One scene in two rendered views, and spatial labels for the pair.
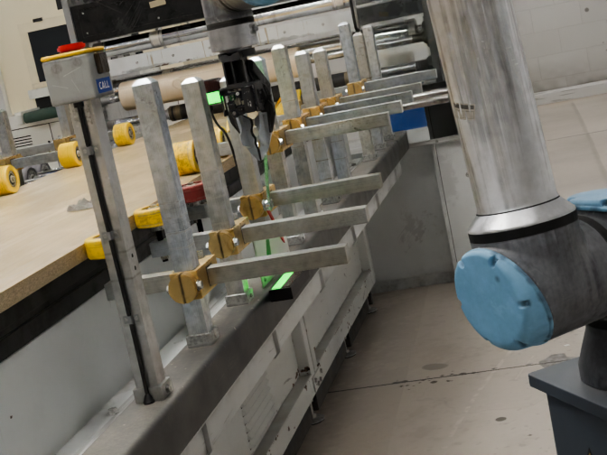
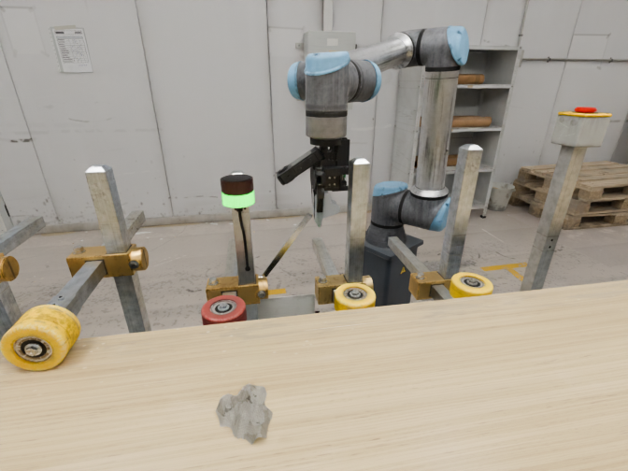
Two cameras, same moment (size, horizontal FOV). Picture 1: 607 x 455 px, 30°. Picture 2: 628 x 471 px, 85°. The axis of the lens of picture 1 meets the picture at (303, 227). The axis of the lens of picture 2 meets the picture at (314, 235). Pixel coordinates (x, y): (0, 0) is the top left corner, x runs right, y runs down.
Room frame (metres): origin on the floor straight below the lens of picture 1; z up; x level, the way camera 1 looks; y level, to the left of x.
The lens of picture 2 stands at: (2.50, 0.76, 1.29)
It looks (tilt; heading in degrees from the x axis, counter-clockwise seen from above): 24 degrees down; 246
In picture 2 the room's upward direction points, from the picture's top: straight up
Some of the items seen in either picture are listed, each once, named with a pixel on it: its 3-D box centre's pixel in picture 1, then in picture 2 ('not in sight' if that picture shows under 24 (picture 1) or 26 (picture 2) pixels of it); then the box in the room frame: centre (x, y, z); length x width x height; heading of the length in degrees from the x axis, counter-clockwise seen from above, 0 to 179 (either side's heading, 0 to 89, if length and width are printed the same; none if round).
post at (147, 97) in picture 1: (175, 219); (453, 244); (1.88, 0.21, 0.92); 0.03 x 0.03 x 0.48; 76
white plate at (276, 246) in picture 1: (273, 248); (263, 315); (2.33, 0.07, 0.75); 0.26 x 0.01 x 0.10; 166
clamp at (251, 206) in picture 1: (256, 202); (237, 291); (2.39, 0.09, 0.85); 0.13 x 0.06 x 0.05; 166
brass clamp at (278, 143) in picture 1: (275, 140); (110, 261); (2.63, 0.02, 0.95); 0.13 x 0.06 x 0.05; 166
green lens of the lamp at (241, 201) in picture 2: (210, 97); (238, 196); (2.38, 0.13, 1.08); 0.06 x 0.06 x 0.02
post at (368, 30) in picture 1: (378, 88); not in sight; (4.31, -0.39, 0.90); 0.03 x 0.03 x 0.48; 76
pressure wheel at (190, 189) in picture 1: (195, 208); (226, 329); (2.44, 0.22, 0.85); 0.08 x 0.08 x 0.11
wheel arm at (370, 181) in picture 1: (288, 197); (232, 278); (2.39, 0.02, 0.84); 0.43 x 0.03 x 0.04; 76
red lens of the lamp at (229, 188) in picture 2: (208, 86); (236, 184); (2.38, 0.13, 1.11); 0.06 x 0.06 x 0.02
